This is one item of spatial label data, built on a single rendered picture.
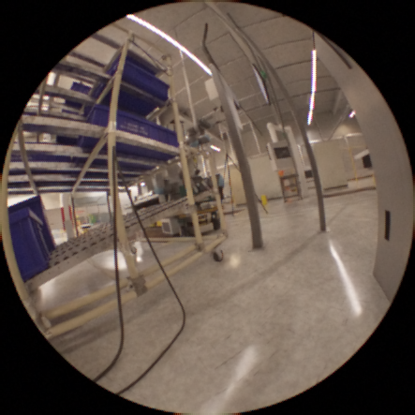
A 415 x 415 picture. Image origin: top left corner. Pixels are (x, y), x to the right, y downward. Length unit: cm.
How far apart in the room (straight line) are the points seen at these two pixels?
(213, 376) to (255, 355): 11
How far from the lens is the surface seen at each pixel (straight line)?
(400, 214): 51
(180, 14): 1030
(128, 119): 84
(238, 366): 41
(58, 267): 52
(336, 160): 745
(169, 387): 42
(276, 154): 429
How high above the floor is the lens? 37
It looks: 1 degrees down
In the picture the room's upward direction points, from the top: 11 degrees counter-clockwise
